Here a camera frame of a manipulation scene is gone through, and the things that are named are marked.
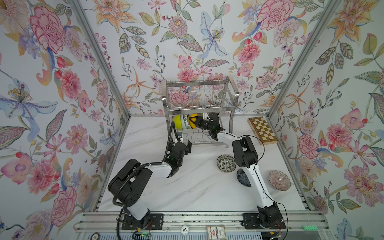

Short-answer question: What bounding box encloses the green leaf pattern bowl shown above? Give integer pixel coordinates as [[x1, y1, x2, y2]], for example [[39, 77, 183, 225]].
[[185, 115, 192, 129]]

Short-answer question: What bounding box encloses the lime green plastic bowl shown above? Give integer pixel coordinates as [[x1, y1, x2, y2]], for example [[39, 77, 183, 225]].
[[173, 115, 183, 130]]

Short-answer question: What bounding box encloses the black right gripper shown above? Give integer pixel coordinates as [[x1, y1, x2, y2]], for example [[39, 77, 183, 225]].
[[190, 116, 214, 133]]

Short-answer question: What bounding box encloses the yellow plastic bowl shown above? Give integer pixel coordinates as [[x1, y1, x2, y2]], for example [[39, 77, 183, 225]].
[[189, 114, 199, 129]]

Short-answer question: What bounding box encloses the stainless steel dish rack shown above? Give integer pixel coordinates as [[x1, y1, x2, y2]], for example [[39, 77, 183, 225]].
[[162, 76, 240, 144]]

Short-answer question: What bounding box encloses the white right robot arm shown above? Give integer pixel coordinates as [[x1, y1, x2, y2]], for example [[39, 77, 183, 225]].
[[189, 113, 282, 229]]

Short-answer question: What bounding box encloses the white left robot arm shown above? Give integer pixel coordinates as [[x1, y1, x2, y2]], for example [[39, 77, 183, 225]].
[[108, 122, 192, 222]]

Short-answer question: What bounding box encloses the wooden chessboard box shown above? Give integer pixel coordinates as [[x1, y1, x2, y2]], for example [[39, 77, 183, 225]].
[[248, 117, 278, 145]]

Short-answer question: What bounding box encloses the dark blue floral bowl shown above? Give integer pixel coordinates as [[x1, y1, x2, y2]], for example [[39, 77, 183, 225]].
[[237, 168, 251, 187]]

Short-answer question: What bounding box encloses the pink ribbed glass bowl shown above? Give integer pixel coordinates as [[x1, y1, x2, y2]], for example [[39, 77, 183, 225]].
[[268, 171, 291, 192]]

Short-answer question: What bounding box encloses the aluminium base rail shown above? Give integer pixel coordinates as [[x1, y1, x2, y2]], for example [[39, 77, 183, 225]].
[[74, 211, 333, 240]]

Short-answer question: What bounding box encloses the black white patterned bowl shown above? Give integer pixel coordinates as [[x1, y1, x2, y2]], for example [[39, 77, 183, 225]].
[[217, 155, 237, 173]]

